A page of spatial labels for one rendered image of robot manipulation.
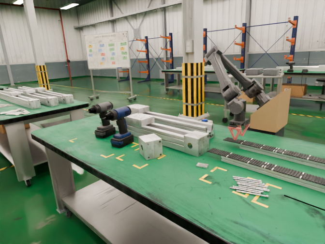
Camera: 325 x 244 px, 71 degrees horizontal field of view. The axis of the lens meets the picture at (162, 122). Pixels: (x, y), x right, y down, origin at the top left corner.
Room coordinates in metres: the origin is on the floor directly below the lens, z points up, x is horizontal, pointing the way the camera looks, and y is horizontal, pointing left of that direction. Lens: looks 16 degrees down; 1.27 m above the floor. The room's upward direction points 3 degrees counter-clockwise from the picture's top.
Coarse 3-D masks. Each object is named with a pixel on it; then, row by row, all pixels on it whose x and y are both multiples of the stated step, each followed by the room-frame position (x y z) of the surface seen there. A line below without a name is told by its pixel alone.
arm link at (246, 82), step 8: (208, 56) 1.48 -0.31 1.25; (224, 56) 1.55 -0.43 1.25; (224, 64) 1.53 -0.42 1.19; (232, 64) 1.54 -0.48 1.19; (232, 72) 1.52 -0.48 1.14; (240, 72) 1.54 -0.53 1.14; (240, 80) 1.52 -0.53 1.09; (248, 80) 1.51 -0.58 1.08; (256, 80) 1.54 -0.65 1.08; (248, 96) 1.52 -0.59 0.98
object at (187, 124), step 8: (152, 112) 1.66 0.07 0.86; (160, 120) 1.48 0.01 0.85; (168, 120) 1.43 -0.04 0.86; (176, 120) 1.48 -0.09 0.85; (184, 120) 1.43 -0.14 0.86; (192, 120) 1.40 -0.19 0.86; (184, 128) 1.34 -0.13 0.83; (192, 128) 1.31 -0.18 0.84; (200, 128) 1.25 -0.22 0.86; (208, 128) 1.30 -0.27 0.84
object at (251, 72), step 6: (246, 72) 4.02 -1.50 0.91; (252, 72) 3.96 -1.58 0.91; (258, 72) 3.94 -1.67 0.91; (264, 72) 3.78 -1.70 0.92; (270, 72) 3.73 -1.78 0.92; (276, 72) 3.68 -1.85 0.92; (282, 72) 4.05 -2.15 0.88; (234, 78) 4.50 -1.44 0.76; (282, 78) 4.07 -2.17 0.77; (228, 108) 4.07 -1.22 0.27; (246, 108) 4.03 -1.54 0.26; (252, 108) 4.01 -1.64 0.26; (222, 120) 4.10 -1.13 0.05
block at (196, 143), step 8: (184, 136) 1.10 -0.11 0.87; (192, 136) 1.08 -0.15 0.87; (200, 136) 1.07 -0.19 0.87; (208, 136) 1.10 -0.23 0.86; (184, 144) 1.10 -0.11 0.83; (192, 144) 1.06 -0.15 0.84; (200, 144) 1.05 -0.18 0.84; (208, 144) 1.10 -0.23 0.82; (192, 152) 1.06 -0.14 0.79; (200, 152) 1.05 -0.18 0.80
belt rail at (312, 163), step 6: (240, 144) 1.11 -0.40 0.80; (252, 150) 1.07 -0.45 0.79; (258, 150) 1.05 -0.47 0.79; (264, 150) 1.03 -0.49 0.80; (276, 156) 0.99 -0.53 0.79; (282, 156) 0.97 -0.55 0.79; (288, 156) 0.95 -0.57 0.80; (300, 162) 0.92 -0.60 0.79; (306, 162) 0.91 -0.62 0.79; (312, 162) 0.88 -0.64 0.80; (324, 168) 0.85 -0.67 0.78
